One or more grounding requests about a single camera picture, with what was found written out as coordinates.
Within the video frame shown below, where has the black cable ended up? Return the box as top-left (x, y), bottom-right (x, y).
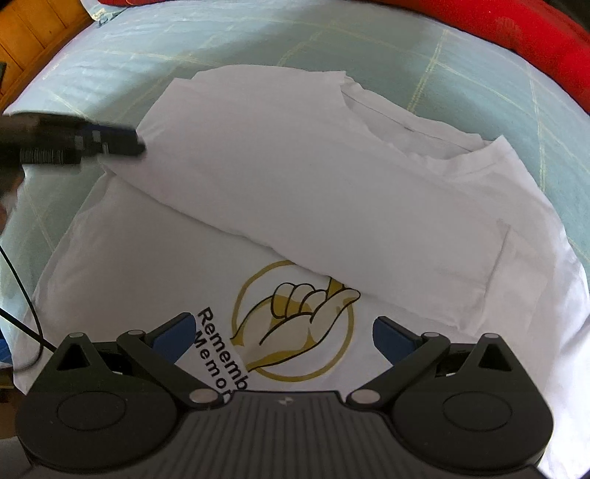
top-left (0, 246), bottom-right (58, 371)

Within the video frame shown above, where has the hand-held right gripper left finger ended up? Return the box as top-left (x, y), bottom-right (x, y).
top-left (50, 312), bottom-right (225, 410)

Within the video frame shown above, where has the white t-shirt gold circle print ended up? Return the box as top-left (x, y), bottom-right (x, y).
top-left (11, 64), bottom-right (590, 479)

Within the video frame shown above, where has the wooden headboard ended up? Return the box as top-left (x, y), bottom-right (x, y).
top-left (0, 0), bottom-right (93, 109)

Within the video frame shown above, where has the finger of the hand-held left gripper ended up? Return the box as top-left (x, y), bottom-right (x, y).
top-left (21, 140), bottom-right (147, 167)
top-left (28, 115), bottom-right (139, 144)

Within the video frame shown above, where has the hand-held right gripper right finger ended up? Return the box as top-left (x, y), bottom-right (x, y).
top-left (347, 316), bottom-right (521, 410)

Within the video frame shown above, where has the grey pillow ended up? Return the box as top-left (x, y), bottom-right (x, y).
top-left (80, 0), bottom-right (125, 24)

